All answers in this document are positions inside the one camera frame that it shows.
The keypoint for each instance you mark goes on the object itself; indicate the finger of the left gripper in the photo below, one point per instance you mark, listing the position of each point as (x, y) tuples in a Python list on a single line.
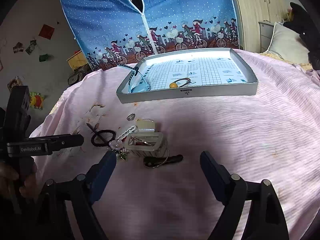
[(38, 146)]

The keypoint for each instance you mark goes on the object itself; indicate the blue fabric wardrobe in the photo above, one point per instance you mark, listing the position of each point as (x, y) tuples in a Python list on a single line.
[(112, 32)]

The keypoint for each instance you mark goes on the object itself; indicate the white wavy hair clip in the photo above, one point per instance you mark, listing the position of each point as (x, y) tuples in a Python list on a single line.
[(124, 132)]

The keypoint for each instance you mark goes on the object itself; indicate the pink floral bed sheet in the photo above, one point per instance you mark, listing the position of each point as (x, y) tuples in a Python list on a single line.
[(272, 135)]

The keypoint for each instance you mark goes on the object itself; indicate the silver hoop bangles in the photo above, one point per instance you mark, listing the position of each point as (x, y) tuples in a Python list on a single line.
[(164, 157)]

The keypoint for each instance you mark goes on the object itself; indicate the red wall paper square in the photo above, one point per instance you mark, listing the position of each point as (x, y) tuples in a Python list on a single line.
[(46, 32)]

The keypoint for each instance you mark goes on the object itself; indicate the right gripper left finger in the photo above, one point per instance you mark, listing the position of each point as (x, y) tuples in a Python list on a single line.
[(83, 191)]

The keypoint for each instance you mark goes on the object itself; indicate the yellow wooden box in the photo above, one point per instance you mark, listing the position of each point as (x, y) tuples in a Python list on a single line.
[(77, 60)]

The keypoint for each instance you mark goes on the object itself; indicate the light blue kids watch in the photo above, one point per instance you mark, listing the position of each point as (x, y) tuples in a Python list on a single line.
[(137, 82)]

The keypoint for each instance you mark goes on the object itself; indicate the person left hand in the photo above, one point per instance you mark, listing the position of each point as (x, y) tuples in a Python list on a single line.
[(9, 175)]

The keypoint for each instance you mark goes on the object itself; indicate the grey shallow tray box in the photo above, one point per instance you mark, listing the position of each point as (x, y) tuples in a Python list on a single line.
[(192, 73)]

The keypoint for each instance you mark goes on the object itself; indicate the dark flower hair stick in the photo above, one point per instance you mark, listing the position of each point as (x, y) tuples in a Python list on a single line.
[(107, 138)]

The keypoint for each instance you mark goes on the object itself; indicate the wooden wardrobe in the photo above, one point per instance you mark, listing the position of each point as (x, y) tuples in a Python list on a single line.
[(250, 13)]

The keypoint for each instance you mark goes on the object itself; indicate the black clothes pile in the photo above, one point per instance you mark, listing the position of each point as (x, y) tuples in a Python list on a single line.
[(301, 23)]

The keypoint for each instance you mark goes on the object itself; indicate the white pillow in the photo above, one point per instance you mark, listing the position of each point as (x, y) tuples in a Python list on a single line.
[(288, 45)]

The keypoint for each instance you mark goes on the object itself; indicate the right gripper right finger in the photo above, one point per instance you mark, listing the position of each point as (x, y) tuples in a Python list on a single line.
[(265, 220)]

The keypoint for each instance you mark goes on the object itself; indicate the grey nightstand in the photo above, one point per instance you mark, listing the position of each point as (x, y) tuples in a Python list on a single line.
[(266, 33)]

